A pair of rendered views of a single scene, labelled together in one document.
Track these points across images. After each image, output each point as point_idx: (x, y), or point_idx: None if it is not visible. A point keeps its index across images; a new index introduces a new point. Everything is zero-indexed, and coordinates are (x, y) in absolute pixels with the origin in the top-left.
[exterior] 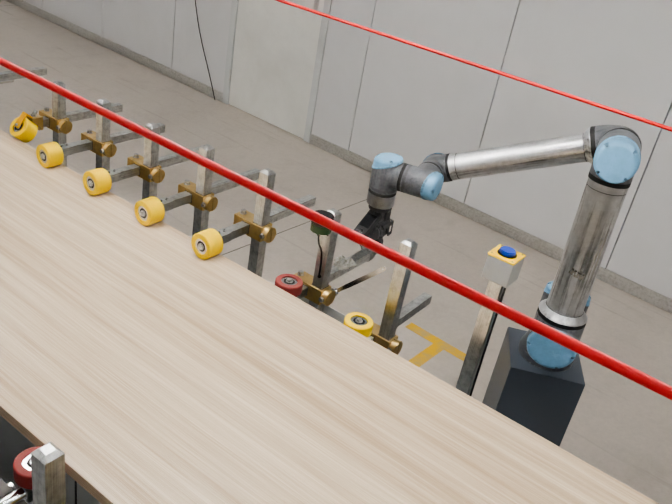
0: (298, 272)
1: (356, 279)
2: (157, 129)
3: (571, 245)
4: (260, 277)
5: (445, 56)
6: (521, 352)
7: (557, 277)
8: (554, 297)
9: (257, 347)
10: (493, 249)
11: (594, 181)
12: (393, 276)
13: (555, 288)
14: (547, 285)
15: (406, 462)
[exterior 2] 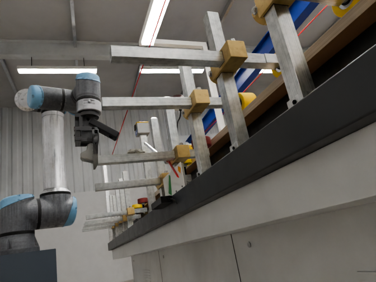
0: (182, 143)
1: (155, 150)
2: None
3: (62, 147)
4: (217, 134)
5: (153, 38)
6: (33, 249)
7: (62, 168)
8: (64, 180)
9: None
10: (144, 121)
11: (62, 112)
12: (160, 137)
13: (63, 174)
14: (22, 194)
15: None
